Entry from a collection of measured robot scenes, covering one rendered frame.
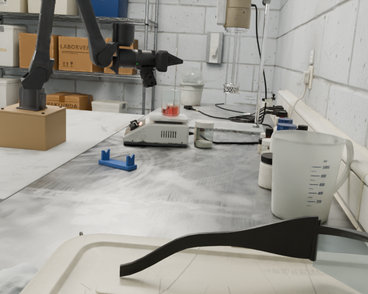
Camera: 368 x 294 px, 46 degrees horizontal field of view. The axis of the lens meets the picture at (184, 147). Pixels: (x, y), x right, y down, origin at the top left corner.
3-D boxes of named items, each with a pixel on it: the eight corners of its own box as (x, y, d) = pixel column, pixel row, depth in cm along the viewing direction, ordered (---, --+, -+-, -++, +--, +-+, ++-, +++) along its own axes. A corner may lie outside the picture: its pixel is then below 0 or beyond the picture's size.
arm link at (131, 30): (97, 63, 124) (98, 20, 121) (92, 61, 131) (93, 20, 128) (135, 66, 128) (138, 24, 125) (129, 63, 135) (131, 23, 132)
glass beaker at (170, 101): (180, 119, 134) (181, 91, 133) (159, 118, 134) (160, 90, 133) (180, 115, 141) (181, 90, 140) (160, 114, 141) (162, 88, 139)
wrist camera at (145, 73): (134, 64, 134) (133, 86, 136) (141, 65, 127) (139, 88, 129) (152, 65, 136) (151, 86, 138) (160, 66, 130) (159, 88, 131)
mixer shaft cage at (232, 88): (222, 93, 170) (227, 27, 165) (222, 91, 177) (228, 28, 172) (239, 94, 170) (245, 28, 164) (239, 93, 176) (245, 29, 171)
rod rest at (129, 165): (97, 163, 109) (97, 150, 108) (106, 161, 112) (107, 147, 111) (128, 171, 104) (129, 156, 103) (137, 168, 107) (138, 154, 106)
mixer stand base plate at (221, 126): (186, 128, 168) (186, 125, 168) (191, 121, 188) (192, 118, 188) (264, 134, 165) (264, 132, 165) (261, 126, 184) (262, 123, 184)
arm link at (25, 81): (21, 90, 118) (21, 66, 116) (20, 85, 126) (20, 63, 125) (47, 91, 120) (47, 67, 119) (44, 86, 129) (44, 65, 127)
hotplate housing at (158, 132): (122, 145, 132) (122, 119, 130) (124, 137, 144) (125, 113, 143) (195, 148, 134) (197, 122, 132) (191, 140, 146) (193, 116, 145)
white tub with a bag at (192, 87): (176, 105, 242) (177, 66, 237) (180, 102, 255) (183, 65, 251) (201, 107, 239) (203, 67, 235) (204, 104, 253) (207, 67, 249)
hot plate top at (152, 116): (149, 120, 131) (149, 117, 131) (149, 115, 143) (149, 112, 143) (188, 122, 132) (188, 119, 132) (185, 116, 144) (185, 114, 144)
